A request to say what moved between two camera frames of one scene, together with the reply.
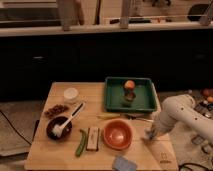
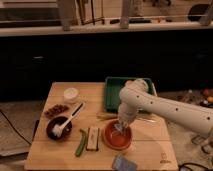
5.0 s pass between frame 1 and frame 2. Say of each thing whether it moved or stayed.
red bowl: stayed
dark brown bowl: stayed
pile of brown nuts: stayed
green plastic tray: stayed
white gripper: moved
